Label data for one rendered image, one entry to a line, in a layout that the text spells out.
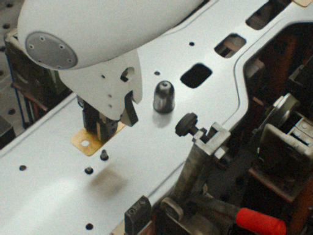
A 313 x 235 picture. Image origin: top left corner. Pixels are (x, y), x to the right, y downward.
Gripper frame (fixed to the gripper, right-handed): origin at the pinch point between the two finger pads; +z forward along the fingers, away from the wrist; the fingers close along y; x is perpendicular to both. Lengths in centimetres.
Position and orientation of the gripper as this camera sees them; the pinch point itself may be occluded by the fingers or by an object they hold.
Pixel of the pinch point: (100, 119)
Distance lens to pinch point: 75.6
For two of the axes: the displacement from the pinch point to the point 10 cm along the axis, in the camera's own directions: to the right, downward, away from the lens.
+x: -6.6, 5.9, -4.5
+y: -7.5, -5.5, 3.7
